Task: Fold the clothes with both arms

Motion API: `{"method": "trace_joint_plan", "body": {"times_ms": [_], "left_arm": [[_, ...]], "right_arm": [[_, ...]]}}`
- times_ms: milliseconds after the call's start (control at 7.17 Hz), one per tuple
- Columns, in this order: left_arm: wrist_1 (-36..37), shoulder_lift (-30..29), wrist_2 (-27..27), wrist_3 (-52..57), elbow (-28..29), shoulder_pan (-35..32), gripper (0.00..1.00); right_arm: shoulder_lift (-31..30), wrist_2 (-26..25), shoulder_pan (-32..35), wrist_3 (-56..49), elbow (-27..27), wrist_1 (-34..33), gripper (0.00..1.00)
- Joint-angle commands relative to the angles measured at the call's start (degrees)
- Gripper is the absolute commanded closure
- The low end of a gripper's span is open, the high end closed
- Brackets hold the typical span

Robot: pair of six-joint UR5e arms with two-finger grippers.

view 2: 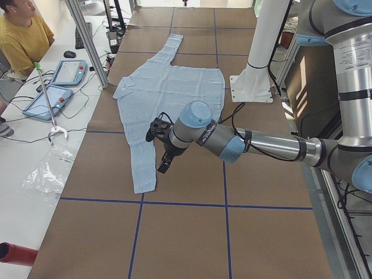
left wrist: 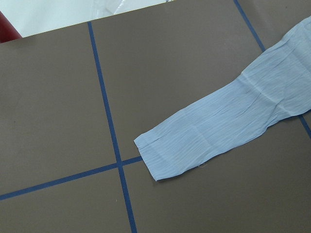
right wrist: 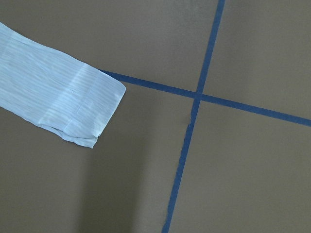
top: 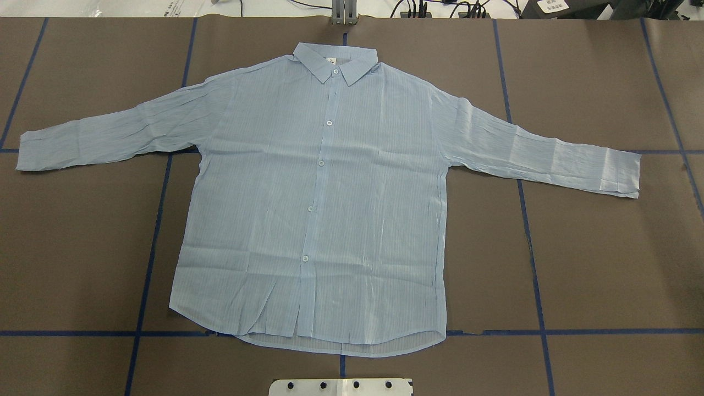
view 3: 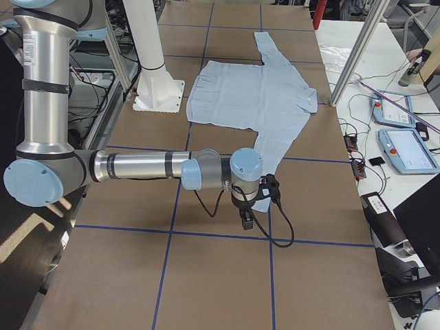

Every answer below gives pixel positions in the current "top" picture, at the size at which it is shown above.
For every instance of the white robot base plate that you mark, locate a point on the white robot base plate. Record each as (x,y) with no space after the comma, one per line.
(342,386)

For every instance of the dark box with label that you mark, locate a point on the dark box with label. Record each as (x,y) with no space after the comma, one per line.
(591,10)

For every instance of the grey aluminium frame post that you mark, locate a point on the grey aluminium frame post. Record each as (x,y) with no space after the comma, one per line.
(344,12)

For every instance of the clear plastic bag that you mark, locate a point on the clear plastic bag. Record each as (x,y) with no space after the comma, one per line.
(147,9)

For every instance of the light blue striped shirt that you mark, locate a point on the light blue striped shirt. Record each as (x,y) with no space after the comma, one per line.
(318,218)

